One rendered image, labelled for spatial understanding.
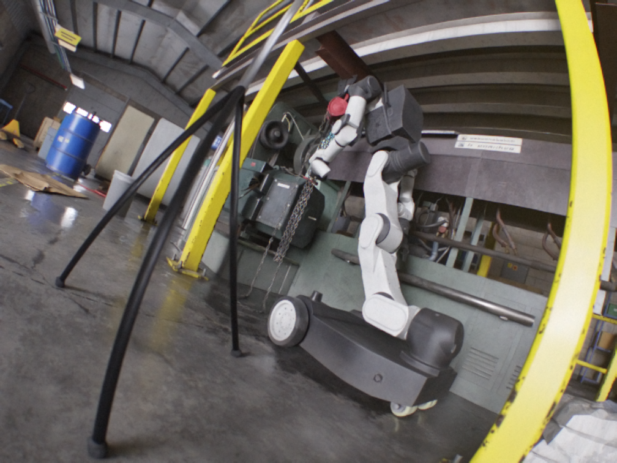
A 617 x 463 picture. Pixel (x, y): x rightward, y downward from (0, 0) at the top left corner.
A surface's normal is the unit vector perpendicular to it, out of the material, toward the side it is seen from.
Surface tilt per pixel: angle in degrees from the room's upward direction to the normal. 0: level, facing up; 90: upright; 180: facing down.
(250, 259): 90
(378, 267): 90
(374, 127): 100
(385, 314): 90
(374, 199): 90
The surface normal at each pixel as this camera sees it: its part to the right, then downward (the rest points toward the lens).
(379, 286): -0.73, -0.36
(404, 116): 0.63, 0.03
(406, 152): -0.72, 0.03
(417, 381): -0.49, -0.28
